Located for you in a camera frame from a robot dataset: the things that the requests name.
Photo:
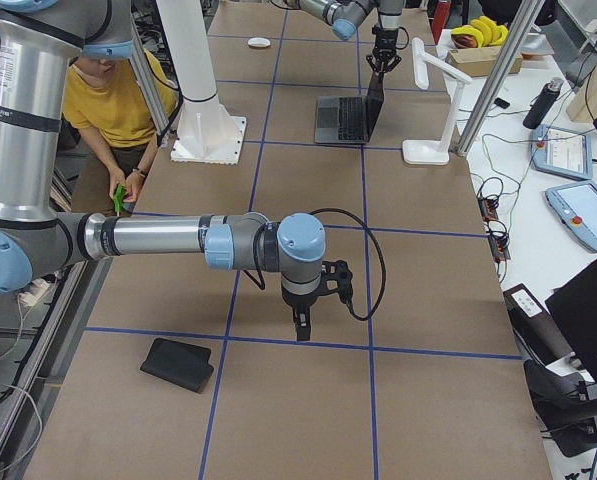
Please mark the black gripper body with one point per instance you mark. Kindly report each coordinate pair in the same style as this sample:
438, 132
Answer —
385, 41
298, 302

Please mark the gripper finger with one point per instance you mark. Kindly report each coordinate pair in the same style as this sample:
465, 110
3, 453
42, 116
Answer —
374, 63
390, 61

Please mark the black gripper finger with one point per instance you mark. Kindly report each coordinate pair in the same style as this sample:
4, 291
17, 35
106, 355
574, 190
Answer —
302, 324

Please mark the grey laptop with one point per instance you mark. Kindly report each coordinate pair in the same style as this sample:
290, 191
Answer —
349, 119

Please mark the white desk lamp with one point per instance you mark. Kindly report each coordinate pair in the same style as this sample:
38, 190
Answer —
431, 118

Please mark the red cylinder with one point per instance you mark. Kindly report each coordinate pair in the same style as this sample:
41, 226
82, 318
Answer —
440, 18

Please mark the brown cardboard box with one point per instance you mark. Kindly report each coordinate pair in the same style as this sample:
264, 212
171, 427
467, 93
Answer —
475, 62

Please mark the yellow bananas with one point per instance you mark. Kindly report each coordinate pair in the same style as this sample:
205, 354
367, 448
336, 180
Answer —
480, 32

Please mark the black wallet case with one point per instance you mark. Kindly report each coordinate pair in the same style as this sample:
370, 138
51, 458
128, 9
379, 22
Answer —
185, 365

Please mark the black water bottle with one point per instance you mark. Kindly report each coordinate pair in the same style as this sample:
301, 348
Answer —
543, 103

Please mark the far blue teach pendant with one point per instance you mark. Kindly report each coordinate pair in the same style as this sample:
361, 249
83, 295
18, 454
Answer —
561, 152

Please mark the blue teach pendant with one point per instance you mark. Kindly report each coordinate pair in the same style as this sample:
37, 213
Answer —
561, 152
576, 206

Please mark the green object in hands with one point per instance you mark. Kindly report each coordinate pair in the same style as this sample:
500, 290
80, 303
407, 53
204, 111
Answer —
118, 199

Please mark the dark box with white label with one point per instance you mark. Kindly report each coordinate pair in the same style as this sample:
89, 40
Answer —
535, 325

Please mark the near blue teach pendant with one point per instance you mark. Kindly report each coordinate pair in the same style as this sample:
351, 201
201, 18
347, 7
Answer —
576, 206

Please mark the person in yellow shirt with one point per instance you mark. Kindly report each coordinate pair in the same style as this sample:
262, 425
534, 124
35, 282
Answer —
104, 102

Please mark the black monitor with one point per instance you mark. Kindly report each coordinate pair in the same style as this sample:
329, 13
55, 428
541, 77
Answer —
573, 307

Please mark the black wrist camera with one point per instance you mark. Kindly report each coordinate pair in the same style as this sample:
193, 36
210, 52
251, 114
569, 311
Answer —
337, 279

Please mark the white wireless mouse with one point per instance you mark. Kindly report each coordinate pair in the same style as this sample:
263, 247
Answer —
258, 43

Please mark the aluminium frame post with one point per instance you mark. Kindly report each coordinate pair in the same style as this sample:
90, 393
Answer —
524, 19

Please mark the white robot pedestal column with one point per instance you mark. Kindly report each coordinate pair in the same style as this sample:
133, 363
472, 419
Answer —
206, 132

